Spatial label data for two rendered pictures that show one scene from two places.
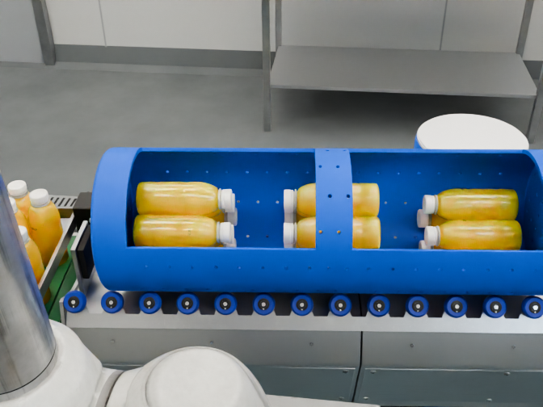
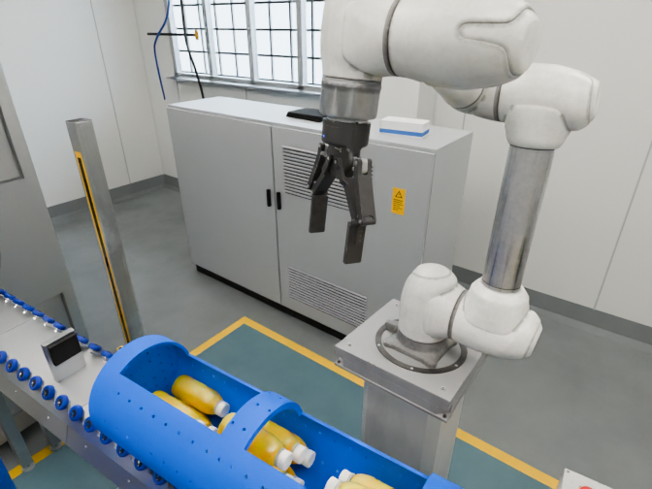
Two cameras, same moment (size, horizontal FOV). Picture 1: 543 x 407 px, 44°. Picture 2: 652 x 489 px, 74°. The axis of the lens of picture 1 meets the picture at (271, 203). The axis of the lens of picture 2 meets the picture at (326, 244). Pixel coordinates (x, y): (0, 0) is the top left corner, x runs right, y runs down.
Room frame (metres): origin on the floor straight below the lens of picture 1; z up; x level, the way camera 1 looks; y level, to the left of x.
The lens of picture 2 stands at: (1.58, 0.35, 1.99)
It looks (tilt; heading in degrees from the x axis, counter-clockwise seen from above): 27 degrees down; 210
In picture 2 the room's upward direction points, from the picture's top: straight up
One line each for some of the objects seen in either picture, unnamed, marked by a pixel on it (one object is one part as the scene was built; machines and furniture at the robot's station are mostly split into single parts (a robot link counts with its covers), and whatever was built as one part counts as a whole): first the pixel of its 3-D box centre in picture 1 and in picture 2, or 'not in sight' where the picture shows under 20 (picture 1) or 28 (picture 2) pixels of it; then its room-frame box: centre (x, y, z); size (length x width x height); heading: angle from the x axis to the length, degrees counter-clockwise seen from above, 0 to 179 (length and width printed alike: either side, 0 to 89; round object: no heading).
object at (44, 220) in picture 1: (47, 230); not in sight; (1.21, 0.50, 0.98); 0.07 x 0.07 x 0.17
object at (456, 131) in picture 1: (471, 139); not in sight; (1.52, -0.52, 1.03); 0.28 x 0.28 x 0.01
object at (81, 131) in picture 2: not in sight; (131, 324); (0.72, -1.09, 0.85); 0.06 x 0.06 x 1.70; 88
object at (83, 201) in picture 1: (93, 218); not in sight; (1.30, 0.42, 0.95); 0.10 x 0.07 x 0.10; 178
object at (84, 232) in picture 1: (87, 258); not in sight; (1.10, 0.38, 0.99); 0.10 x 0.02 x 0.12; 178
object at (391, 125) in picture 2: not in sight; (405, 126); (-0.69, -0.46, 1.48); 0.24 x 0.12 x 0.08; 91
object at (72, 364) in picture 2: not in sight; (65, 355); (1.05, -0.95, 1.00); 0.10 x 0.04 x 0.15; 178
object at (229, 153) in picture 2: not in sight; (300, 217); (-0.82, -1.24, 0.72); 2.15 x 0.54 x 1.45; 83
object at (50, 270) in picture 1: (52, 267); not in sight; (1.10, 0.46, 0.96); 0.40 x 0.01 x 0.03; 178
